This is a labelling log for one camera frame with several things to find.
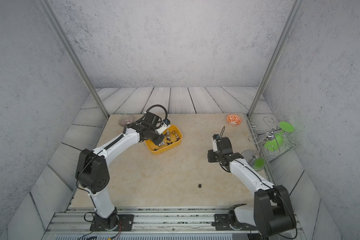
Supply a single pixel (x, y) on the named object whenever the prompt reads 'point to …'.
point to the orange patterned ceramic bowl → (233, 120)
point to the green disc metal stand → (254, 159)
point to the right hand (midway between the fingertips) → (212, 153)
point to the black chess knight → (168, 143)
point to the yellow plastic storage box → (173, 135)
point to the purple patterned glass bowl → (123, 120)
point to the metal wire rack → (262, 134)
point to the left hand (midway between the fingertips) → (164, 136)
